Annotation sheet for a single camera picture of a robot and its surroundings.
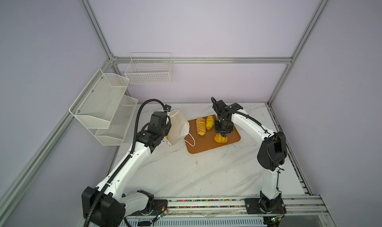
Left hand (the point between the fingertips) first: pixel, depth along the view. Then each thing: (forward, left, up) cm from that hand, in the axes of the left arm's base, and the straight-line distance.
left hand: (159, 121), depth 78 cm
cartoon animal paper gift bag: (+6, -10, -15) cm, 19 cm away
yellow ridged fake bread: (+12, -24, -20) cm, 34 cm away
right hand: (+2, -34, -12) cm, 36 cm away
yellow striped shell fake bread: (+2, -35, -20) cm, 41 cm away
